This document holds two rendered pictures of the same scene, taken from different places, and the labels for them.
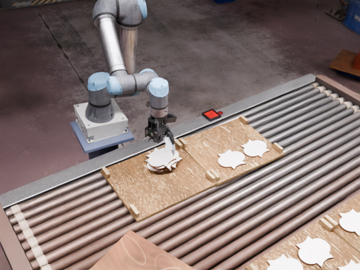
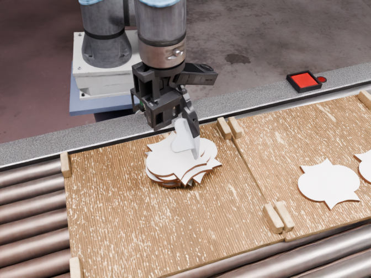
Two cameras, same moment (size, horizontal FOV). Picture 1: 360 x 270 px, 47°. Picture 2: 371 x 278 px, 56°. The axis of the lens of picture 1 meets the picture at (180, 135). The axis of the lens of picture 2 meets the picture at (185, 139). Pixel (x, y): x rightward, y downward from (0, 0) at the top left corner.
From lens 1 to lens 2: 1.18 m
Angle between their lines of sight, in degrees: 16
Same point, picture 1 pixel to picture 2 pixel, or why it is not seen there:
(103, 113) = (104, 50)
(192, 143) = (253, 132)
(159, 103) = (155, 25)
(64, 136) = not seen: hidden behind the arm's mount
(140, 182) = (122, 199)
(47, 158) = not seen: hidden behind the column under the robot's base
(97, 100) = (93, 24)
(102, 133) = (104, 85)
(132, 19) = not seen: outside the picture
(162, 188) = (160, 225)
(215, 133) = (304, 118)
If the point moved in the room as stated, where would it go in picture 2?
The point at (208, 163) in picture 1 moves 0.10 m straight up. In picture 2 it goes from (275, 182) to (284, 154)
